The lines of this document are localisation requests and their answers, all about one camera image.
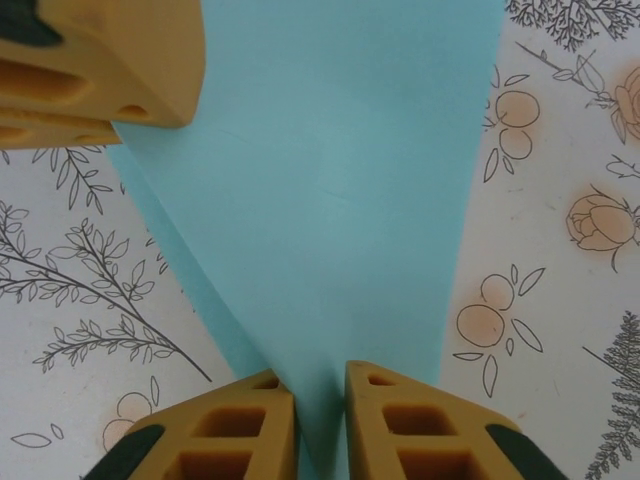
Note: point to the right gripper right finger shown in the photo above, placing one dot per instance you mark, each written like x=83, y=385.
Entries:
x=415, y=435

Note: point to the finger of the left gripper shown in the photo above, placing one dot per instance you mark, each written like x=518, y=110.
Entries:
x=50, y=132
x=125, y=65

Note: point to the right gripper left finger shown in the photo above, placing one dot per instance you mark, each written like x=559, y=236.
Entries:
x=225, y=440

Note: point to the light blue cloth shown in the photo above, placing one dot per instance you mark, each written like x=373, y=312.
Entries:
x=325, y=200

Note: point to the floral patterned table mat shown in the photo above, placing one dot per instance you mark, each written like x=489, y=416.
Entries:
x=560, y=250

